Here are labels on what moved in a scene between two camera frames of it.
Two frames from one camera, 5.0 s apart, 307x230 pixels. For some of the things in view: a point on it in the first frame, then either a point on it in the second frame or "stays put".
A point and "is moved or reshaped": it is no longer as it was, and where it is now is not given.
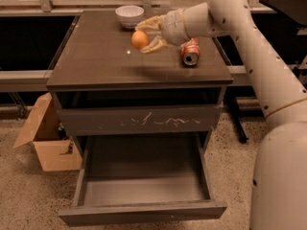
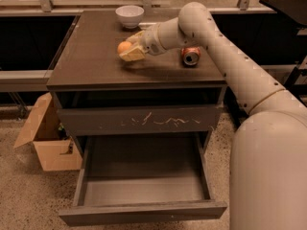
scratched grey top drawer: (140, 121) stays put
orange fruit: (140, 39) is moved or reshaped
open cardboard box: (55, 150) stays put
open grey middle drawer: (142, 178) stays put
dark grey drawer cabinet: (106, 87) stays put
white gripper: (173, 27) to (151, 40)
